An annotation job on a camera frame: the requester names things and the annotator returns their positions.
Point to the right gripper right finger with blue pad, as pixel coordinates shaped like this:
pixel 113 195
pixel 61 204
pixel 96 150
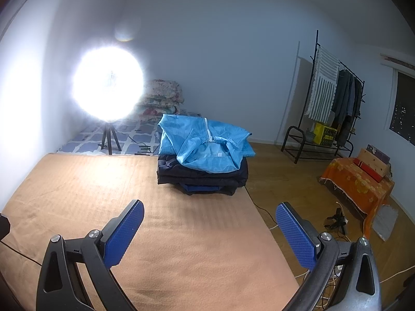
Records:
pixel 341 275

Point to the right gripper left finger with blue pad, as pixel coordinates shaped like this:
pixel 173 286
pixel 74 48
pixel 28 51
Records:
pixel 60 285

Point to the light blue jacket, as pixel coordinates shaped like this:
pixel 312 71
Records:
pixel 205 145

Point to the stack of dark folded clothes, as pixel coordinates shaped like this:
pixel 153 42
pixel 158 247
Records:
pixel 170 171

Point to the black clothes rack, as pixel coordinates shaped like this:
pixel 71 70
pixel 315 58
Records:
pixel 298 139

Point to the dark hanging clothes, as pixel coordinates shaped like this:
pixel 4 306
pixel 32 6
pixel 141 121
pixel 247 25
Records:
pixel 346 104

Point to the small black floor tripod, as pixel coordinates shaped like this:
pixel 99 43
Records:
pixel 337 221

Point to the tan blanket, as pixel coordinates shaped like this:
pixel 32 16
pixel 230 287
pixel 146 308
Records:
pixel 198 252

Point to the orange covered stool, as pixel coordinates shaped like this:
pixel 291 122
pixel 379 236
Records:
pixel 359 187

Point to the grey floor mat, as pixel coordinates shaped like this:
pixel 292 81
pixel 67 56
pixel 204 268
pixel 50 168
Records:
pixel 384 221

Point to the yellow crate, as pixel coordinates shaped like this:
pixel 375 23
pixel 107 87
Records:
pixel 324 135

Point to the cardboard box with red book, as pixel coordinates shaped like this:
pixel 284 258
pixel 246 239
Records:
pixel 374 162

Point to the blue patterned bedsheet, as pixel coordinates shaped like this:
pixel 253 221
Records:
pixel 134 135

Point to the folded floral quilts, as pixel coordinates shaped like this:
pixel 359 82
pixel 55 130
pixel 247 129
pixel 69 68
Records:
pixel 160 97

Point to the dark window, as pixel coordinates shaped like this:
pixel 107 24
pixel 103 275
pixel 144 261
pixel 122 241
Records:
pixel 403 114

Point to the striped white towel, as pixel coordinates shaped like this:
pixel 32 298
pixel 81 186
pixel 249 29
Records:
pixel 323 88

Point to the ring light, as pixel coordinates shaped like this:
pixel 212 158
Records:
pixel 107 83

